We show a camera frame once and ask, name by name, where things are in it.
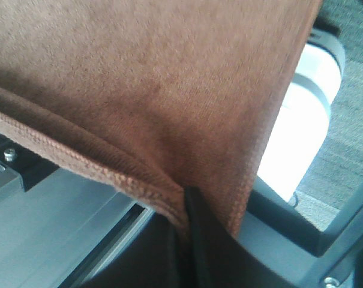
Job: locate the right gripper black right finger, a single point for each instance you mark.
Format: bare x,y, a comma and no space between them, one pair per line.
218,259

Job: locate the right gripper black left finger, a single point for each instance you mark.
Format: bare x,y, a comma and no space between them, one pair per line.
138,252

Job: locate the brown microfibre towel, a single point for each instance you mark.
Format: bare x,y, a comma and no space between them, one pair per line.
152,96

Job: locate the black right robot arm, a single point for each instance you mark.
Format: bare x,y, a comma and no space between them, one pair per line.
276,237

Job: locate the black table cloth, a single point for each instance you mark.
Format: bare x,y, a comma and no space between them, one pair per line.
337,170

